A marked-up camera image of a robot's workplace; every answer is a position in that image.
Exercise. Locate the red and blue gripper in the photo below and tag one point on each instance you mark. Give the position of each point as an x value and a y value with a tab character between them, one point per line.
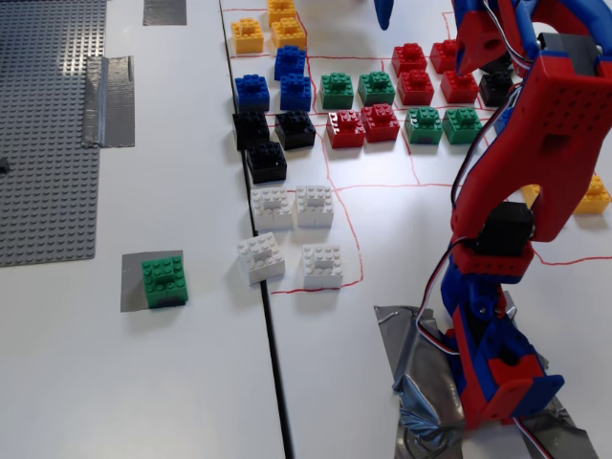
383	15

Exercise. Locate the red brick block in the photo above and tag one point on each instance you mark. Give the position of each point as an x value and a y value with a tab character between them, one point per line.
380	123
415	87
345	129
459	87
408	58
442	55

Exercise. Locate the green brick block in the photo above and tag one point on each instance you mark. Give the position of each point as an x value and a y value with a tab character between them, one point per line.
423	125
461	125
377	88
337	90
165	282

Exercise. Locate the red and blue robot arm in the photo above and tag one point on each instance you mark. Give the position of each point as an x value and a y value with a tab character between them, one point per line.
564	124

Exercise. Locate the black brick block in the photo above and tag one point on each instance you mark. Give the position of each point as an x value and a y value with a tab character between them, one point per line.
295	130
266	162
496	89
497	63
251	130

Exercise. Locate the blue brick block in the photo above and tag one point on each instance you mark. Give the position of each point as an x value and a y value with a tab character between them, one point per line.
295	91
252	92
500	123
290	62

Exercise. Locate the orange brick block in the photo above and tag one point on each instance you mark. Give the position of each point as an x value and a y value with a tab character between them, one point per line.
282	9
247	34
595	197
530	193
288	32

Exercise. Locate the white brick block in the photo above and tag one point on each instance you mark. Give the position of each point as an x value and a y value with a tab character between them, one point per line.
314	205
322	266
271	208
260	258

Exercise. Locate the grey tape square marker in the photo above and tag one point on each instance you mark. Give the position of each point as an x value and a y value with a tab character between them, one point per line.
131	282

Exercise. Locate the grey tape patch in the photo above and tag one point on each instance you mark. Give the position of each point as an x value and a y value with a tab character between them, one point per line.
165	12

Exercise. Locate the long grey tape strip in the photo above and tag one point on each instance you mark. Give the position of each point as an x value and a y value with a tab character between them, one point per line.
109	100

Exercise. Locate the grey studded baseplate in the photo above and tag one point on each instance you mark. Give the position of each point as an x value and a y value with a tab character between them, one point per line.
48	143

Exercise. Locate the crumpled grey duct tape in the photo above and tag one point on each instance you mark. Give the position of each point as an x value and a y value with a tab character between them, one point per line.
421	382

